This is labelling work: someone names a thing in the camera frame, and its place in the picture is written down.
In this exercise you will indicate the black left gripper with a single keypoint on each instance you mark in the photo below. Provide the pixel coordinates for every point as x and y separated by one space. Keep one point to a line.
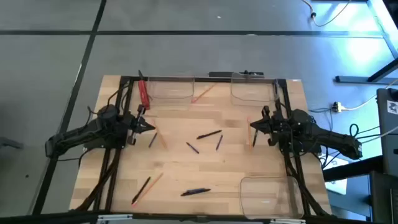
132 124

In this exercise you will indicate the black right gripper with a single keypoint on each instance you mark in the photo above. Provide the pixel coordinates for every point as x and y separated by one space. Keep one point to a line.
276 124

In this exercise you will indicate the black pen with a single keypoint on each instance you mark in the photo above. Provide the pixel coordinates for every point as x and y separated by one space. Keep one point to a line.
255 138
141 189
209 134
192 193

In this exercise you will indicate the orange pencil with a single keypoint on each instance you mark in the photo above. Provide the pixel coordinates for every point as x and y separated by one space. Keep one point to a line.
203 93
249 133
149 188
161 137

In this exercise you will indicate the clear plastic bin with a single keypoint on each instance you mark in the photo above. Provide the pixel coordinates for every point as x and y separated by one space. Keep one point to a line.
169 93
253 93
270 199

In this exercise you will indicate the blue pen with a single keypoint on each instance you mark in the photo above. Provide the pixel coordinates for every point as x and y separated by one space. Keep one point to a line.
192 148

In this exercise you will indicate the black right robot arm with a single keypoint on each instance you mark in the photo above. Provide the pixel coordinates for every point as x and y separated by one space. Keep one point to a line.
326 137

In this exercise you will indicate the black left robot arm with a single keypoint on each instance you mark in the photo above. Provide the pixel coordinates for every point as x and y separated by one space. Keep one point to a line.
77 137

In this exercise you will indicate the red stapler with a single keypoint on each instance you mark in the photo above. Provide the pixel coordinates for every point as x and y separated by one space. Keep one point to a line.
144 93

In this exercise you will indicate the white power strip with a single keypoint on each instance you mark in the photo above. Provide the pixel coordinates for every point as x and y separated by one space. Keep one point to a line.
336 107

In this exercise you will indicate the white paper sheet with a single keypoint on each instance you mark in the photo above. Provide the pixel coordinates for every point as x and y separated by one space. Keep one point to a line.
337 185

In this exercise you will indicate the black beam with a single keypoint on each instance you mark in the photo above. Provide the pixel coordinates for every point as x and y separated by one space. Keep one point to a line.
351 169

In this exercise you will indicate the grey chair leg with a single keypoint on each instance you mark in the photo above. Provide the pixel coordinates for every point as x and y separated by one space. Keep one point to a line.
11 143

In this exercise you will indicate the dark grey cabinet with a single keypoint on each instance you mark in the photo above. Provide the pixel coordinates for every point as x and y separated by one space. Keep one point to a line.
384 199

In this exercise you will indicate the black aluminium table frame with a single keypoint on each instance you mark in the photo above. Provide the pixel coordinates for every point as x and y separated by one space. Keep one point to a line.
217 79

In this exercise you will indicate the silver corner bracket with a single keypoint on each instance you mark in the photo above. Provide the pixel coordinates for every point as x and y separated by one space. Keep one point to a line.
115 216
287 221

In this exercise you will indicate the black table leg frame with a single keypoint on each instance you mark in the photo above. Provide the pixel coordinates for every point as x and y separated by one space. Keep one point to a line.
357 79

